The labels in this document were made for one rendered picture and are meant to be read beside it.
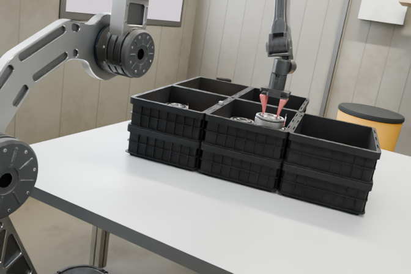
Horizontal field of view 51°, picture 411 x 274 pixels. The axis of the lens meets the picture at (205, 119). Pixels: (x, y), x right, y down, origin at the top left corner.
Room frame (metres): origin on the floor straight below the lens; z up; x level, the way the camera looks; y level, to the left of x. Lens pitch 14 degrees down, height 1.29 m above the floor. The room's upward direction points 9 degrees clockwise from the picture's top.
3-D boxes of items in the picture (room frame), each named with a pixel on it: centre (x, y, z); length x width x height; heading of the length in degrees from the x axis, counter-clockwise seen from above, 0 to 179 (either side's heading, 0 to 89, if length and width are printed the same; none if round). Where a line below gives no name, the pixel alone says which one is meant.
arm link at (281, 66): (1.53, -0.23, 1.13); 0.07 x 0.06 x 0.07; 154
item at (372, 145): (1.56, -0.48, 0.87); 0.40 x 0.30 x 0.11; 164
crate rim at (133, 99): (1.73, 0.10, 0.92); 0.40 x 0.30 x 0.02; 164
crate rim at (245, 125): (1.65, -0.19, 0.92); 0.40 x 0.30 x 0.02; 164
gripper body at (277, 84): (1.53, -0.23, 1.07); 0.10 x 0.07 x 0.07; 73
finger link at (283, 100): (1.52, -0.24, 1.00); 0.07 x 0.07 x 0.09; 73
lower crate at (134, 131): (1.73, 0.10, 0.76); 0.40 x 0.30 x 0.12; 164
